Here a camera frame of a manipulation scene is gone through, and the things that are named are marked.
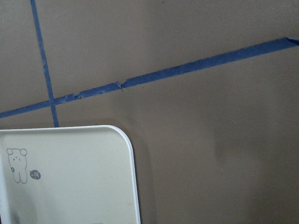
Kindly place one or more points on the cream rabbit print tray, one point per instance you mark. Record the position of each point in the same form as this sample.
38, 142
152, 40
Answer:
67, 175

